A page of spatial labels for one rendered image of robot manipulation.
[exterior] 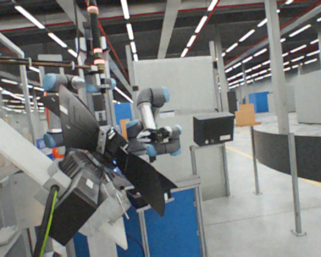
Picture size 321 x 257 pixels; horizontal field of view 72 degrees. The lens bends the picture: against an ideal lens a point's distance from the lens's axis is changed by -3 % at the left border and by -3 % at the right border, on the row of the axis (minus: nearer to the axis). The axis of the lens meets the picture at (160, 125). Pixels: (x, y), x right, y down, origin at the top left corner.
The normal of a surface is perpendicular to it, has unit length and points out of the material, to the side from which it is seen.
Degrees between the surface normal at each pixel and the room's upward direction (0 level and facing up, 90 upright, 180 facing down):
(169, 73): 91
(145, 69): 91
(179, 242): 90
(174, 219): 90
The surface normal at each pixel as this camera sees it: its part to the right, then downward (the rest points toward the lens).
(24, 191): 0.23, 0.02
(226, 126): 0.25, 0.28
